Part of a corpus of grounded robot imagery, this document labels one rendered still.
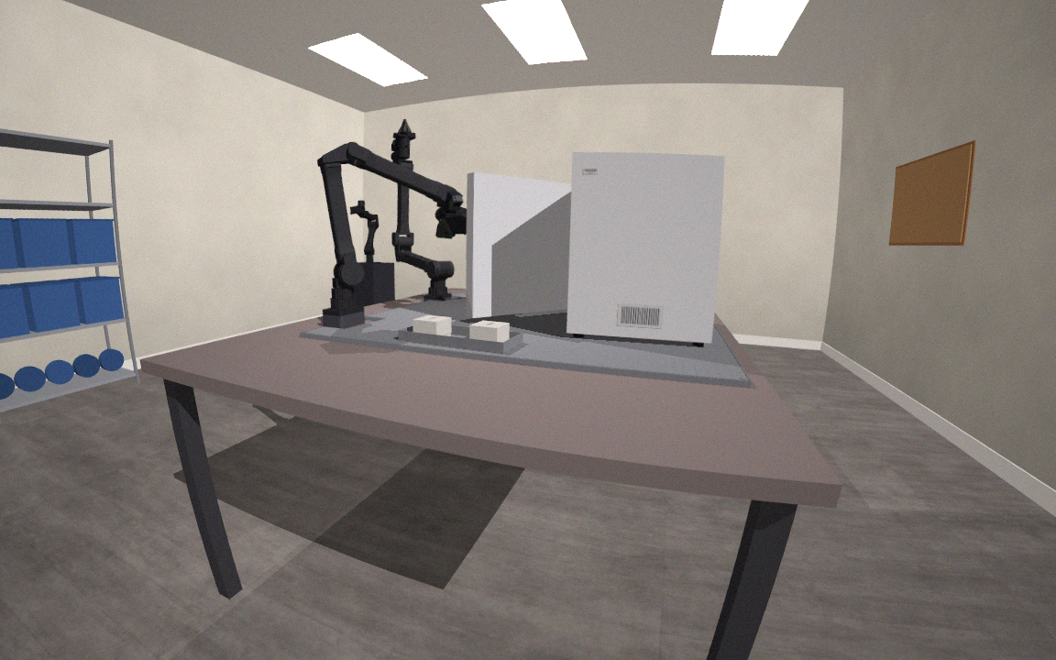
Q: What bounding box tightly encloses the white table-top freezer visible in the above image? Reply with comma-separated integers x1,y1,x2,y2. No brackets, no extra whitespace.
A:
466,152,724,347

